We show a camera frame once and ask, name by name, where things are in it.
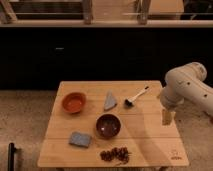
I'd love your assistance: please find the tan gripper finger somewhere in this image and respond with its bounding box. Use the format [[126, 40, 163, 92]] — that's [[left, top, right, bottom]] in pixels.
[[162, 109, 176, 125]]

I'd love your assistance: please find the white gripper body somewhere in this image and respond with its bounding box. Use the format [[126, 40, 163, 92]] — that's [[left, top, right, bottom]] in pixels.
[[159, 87, 184, 110]]

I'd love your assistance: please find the white handled black brush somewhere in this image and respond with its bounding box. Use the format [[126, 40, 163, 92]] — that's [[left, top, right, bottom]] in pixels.
[[124, 86, 149, 106]]

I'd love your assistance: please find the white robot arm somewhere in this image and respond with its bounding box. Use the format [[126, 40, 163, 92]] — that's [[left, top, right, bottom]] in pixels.
[[159, 62, 213, 126]]

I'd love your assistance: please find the purple bowl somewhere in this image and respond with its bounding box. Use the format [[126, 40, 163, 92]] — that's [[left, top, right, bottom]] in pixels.
[[96, 114, 121, 139]]

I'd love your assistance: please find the orange bowl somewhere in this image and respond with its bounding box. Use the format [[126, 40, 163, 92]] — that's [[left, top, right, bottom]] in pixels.
[[61, 92, 86, 114]]

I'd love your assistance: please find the grey folded cloth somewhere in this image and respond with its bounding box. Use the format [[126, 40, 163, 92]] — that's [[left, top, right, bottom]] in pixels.
[[104, 92, 117, 111]]

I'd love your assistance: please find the bunch of dark grapes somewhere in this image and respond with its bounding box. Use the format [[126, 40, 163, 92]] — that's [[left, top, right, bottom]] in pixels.
[[100, 147, 130, 164]]

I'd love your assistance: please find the wooden table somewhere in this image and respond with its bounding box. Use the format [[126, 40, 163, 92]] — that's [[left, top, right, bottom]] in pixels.
[[38, 80, 189, 168]]

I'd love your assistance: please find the blue sponge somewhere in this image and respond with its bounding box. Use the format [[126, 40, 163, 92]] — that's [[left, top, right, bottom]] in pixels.
[[69, 132, 91, 148]]

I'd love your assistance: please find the wooden railing shelf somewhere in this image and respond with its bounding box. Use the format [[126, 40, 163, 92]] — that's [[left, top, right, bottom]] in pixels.
[[0, 0, 213, 28]]

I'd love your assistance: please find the black post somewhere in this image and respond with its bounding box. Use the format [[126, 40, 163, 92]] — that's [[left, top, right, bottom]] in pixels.
[[8, 143, 16, 171]]

